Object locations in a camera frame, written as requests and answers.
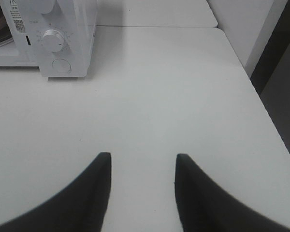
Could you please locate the round door release button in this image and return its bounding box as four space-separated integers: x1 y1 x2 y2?
52 59 71 73

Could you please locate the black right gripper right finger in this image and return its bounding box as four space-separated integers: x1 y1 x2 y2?
174 154 290 232

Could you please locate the white microwave knob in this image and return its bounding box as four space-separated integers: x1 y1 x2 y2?
38 0 56 14
42 29 65 53

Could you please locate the white microwave oven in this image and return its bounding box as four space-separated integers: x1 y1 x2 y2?
0 0 98 77

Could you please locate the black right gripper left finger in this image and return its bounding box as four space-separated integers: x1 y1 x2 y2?
0 152 111 232

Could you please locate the white partition panel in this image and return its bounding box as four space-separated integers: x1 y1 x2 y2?
208 0 287 77

